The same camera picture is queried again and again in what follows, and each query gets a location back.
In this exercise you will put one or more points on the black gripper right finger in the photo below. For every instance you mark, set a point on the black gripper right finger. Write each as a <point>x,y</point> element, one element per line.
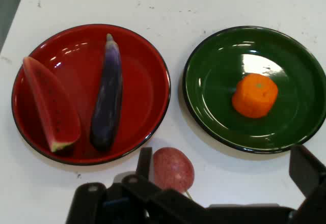
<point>310,178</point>

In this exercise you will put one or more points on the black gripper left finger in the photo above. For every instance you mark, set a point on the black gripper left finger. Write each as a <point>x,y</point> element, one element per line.
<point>132,203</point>

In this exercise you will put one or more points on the purple eggplant toy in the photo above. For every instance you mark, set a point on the purple eggplant toy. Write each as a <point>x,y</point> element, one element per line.
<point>108,99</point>

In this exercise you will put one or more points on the red speckled plum toy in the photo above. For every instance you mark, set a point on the red speckled plum toy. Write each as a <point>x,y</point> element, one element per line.
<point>173,168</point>

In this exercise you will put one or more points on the orange tangerine toy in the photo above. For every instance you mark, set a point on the orange tangerine toy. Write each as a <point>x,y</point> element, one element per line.
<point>254,96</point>

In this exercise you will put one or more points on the red round plate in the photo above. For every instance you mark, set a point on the red round plate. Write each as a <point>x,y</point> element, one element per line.
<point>142,94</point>

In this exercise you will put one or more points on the green round plate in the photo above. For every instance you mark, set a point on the green round plate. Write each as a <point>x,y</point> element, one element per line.
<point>219,94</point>

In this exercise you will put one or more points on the red watermelon slice toy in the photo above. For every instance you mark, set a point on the red watermelon slice toy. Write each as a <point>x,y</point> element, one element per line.
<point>51,104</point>

